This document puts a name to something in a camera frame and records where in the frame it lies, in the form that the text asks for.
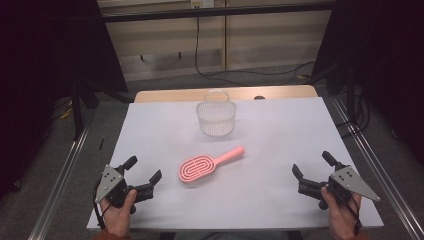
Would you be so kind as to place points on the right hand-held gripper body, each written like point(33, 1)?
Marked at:
point(350, 181)

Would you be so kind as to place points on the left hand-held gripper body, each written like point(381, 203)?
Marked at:
point(115, 190)

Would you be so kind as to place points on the pink hairbrush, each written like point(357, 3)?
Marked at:
point(196, 168)

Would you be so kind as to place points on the clear plastic basket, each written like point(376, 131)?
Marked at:
point(216, 121)

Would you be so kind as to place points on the person's left hand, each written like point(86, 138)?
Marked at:
point(118, 220)

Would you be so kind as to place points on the person's right hand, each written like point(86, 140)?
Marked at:
point(341, 220)

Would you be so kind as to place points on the white table sheet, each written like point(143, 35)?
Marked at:
point(266, 186)

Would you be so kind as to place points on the small black stick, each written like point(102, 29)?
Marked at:
point(101, 144)

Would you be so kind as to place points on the black stand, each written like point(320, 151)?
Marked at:
point(77, 110)

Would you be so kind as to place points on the small dark round knob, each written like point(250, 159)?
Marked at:
point(259, 97)

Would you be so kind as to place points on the black curtain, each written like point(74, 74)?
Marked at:
point(40, 83)
point(390, 66)

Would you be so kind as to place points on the black horizontal bar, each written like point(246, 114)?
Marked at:
point(213, 12)

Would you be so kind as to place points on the metal floor rail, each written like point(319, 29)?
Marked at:
point(383, 173)
point(58, 186)

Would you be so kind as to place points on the white wall socket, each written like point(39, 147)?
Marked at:
point(202, 3)

